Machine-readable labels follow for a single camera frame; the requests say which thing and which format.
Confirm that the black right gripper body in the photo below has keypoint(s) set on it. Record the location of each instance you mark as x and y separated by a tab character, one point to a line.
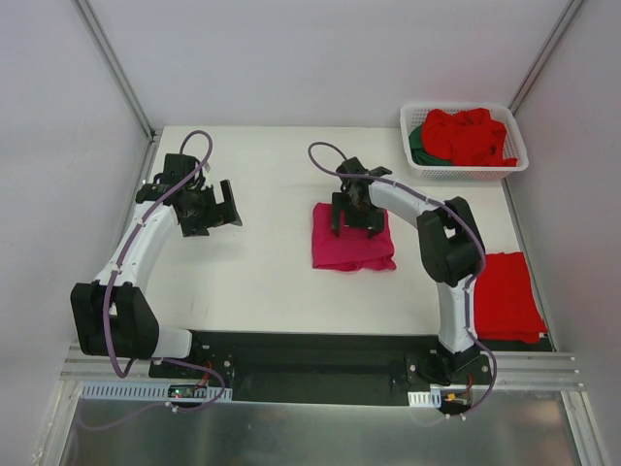
359	216

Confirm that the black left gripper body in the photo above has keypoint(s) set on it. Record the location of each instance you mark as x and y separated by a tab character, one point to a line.
213	208

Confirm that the pink t shirt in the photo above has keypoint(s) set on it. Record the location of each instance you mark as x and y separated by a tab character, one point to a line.
352	249

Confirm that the white plastic laundry basket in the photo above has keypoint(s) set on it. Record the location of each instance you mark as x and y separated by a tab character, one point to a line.
414	114

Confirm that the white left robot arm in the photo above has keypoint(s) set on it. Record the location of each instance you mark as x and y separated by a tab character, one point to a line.
111	313

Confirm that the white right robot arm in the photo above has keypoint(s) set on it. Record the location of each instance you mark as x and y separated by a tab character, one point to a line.
451	252

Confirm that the green t shirt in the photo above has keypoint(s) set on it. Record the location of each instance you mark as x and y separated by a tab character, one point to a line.
418	153

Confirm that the red crumpled t shirt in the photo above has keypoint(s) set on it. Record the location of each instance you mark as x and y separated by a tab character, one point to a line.
468	138

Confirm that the folded red t shirt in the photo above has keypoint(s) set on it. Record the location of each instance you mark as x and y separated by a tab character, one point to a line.
504	304

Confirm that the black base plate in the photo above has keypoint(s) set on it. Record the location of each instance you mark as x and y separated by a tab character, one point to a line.
365	370

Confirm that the aluminium frame rail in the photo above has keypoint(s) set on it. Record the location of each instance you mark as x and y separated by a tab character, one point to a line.
512	370

